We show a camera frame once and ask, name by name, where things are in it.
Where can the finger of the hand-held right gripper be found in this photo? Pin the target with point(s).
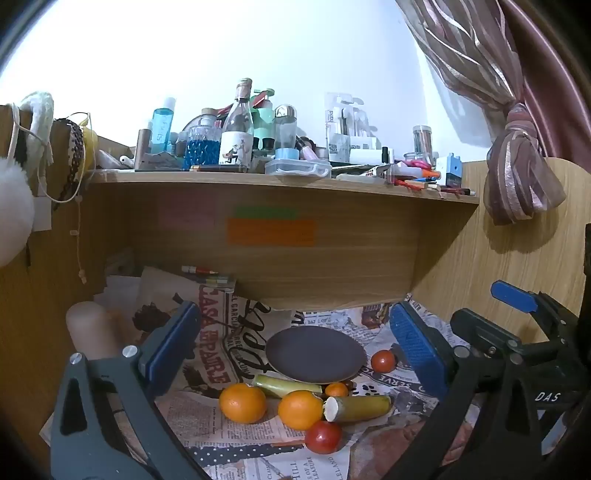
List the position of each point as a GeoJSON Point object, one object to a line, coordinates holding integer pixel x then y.
{"type": "Point", "coordinates": [480, 330]}
{"type": "Point", "coordinates": [512, 295]}

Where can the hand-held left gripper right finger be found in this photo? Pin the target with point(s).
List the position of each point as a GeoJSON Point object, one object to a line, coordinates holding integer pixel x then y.
{"type": "Point", "coordinates": [418, 346]}

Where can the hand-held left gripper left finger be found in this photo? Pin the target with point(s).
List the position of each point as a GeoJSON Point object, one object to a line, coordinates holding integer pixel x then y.
{"type": "Point", "coordinates": [171, 341]}

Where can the small red tomato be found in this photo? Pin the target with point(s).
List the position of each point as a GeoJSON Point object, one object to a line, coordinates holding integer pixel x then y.
{"type": "Point", "coordinates": [383, 361]}

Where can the green sugarcane piece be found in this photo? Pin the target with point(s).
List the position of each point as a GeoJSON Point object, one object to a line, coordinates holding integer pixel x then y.
{"type": "Point", "coordinates": [277, 385]}
{"type": "Point", "coordinates": [360, 408]}

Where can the small mandarin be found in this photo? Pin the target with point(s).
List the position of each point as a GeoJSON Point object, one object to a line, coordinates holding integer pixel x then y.
{"type": "Point", "coordinates": [336, 390]}

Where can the large orange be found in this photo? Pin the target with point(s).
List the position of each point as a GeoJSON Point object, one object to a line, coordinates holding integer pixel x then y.
{"type": "Point", "coordinates": [299, 410]}
{"type": "Point", "coordinates": [242, 402]}

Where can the dark brown round plate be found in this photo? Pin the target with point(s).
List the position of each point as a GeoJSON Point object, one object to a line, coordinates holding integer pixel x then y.
{"type": "Point", "coordinates": [314, 355]}

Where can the large red tomato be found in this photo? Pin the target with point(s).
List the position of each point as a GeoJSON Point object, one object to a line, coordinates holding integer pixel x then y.
{"type": "Point", "coordinates": [323, 437]}

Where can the newspaper print tablecloth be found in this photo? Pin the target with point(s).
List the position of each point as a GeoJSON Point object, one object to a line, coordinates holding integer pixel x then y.
{"type": "Point", "coordinates": [240, 350]}

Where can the red and white marker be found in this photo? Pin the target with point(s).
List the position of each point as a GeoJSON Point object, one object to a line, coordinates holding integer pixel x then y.
{"type": "Point", "coordinates": [198, 269]}

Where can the cream white bottle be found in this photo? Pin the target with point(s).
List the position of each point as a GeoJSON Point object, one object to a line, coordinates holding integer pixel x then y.
{"type": "Point", "coordinates": [90, 330]}

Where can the wooden shelf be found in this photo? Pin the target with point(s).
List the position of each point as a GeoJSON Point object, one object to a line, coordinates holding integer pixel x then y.
{"type": "Point", "coordinates": [351, 258]}

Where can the pink sticky note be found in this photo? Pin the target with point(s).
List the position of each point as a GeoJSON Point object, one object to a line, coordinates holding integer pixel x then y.
{"type": "Point", "coordinates": [184, 210]}

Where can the blue and white box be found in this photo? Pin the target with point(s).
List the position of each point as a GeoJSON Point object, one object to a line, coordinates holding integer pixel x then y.
{"type": "Point", "coordinates": [449, 170]}

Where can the orange sticky note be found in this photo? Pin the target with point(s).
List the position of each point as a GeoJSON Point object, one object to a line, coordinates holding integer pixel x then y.
{"type": "Point", "coordinates": [272, 233]}

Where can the pink striped curtain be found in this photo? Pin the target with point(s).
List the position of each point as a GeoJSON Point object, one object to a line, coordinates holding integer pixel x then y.
{"type": "Point", "coordinates": [521, 138]}

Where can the green sticky note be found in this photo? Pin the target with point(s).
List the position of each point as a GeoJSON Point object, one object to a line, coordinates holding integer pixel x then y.
{"type": "Point", "coordinates": [265, 212]}

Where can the clear cylinder jar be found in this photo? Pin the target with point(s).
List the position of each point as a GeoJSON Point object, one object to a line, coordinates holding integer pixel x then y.
{"type": "Point", "coordinates": [422, 143]}

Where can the black pen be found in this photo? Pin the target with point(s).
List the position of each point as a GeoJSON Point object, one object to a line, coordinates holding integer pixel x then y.
{"type": "Point", "coordinates": [217, 169]}

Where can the blue glass perfume bottle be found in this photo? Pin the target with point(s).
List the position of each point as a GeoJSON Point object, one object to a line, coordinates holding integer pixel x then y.
{"type": "Point", "coordinates": [203, 150]}

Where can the brown cardboard tube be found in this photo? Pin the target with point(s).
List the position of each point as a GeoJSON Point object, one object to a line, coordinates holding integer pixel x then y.
{"type": "Point", "coordinates": [142, 147]}

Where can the white fluffy pompom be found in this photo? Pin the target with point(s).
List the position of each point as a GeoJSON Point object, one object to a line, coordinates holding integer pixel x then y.
{"type": "Point", "coordinates": [14, 212]}

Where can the blue liquid bottle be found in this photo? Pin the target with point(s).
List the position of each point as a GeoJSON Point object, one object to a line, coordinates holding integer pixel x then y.
{"type": "Point", "coordinates": [162, 129]}

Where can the glass bottle with white label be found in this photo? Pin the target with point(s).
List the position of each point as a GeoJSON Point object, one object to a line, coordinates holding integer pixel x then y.
{"type": "Point", "coordinates": [236, 138]}

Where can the clear plastic box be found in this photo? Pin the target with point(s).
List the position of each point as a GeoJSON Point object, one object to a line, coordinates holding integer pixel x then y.
{"type": "Point", "coordinates": [298, 167]}

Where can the leopard print headband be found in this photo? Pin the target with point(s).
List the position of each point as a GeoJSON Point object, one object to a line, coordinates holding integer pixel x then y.
{"type": "Point", "coordinates": [74, 147]}

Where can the white brush packaging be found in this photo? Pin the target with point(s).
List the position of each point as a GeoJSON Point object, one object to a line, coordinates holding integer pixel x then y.
{"type": "Point", "coordinates": [344, 129]}

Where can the mint green bottle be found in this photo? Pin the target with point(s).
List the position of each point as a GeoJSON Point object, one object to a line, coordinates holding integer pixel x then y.
{"type": "Point", "coordinates": [264, 124]}

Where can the clear bottle with silver cap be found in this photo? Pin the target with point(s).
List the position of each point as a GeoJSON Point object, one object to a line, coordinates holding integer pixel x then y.
{"type": "Point", "coordinates": [285, 134]}

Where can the white fluffy headband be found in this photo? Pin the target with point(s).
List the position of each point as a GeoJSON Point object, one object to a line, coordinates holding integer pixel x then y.
{"type": "Point", "coordinates": [39, 120]}

